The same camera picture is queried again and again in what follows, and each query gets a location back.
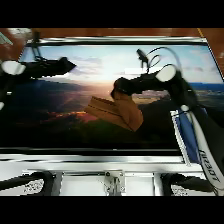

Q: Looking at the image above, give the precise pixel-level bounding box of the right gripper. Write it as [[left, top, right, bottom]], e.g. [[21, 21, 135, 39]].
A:
[[112, 76, 148, 97]]

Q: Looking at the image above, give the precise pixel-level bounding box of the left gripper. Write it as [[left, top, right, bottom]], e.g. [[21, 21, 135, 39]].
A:
[[41, 56, 77, 79]]

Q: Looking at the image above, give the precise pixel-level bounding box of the brown garment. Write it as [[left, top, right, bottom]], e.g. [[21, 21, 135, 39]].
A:
[[84, 89, 145, 133]]

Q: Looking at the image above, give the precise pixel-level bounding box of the black cable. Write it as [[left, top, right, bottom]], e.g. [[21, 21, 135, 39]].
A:
[[146, 46, 183, 73]]

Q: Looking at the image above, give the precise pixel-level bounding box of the silver frame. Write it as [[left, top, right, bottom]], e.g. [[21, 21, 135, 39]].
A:
[[0, 35, 224, 197]]

